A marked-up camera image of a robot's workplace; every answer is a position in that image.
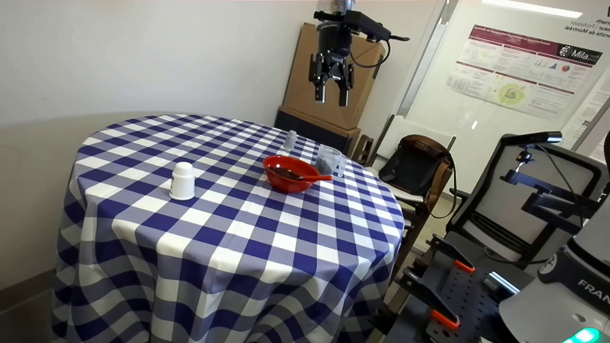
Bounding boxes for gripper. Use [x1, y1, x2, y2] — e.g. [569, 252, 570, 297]
[308, 23, 356, 107]

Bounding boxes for clear plastic jug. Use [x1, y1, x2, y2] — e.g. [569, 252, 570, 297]
[314, 144, 347, 178]

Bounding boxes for stack of cardboard boxes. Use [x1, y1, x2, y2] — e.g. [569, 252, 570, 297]
[282, 22, 386, 131]

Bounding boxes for dark low cabinet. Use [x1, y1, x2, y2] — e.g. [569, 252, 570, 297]
[274, 107, 362, 157]

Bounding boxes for dark beans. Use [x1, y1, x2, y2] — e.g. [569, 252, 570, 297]
[271, 166, 302, 181]

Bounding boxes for red bowl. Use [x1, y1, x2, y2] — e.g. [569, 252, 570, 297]
[262, 155, 321, 194]

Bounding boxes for black bag with brown trim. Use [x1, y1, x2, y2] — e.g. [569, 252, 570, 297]
[378, 134, 454, 198]

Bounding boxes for wooden chair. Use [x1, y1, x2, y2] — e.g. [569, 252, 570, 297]
[352, 114, 457, 282]

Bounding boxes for white plastic bottle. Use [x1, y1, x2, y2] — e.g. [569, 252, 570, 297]
[169, 161, 196, 201]

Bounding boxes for research poster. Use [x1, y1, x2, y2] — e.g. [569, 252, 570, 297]
[446, 24, 604, 121]

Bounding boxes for blue white checked tablecloth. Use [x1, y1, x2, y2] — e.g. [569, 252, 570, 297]
[51, 113, 406, 343]

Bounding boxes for black office chair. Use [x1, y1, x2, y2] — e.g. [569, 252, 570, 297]
[445, 133, 610, 265]

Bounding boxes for black clamp with orange tips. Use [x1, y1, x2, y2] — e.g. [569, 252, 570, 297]
[426, 233, 477, 274]
[402, 267, 461, 330]

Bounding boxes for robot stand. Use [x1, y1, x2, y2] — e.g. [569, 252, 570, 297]
[367, 232, 541, 343]

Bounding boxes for white paper sheet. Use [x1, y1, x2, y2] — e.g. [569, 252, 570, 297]
[559, 14, 610, 163]

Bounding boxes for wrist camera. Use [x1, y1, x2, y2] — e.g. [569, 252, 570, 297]
[313, 10, 410, 43]

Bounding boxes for black cable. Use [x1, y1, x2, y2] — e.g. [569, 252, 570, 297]
[428, 155, 459, 220]

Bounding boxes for camera on mount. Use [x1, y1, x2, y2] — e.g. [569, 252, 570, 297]
[499, 131, 602, 235]

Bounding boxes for silver metal bracket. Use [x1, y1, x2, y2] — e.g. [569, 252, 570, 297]
[483, 271, 520, 297]

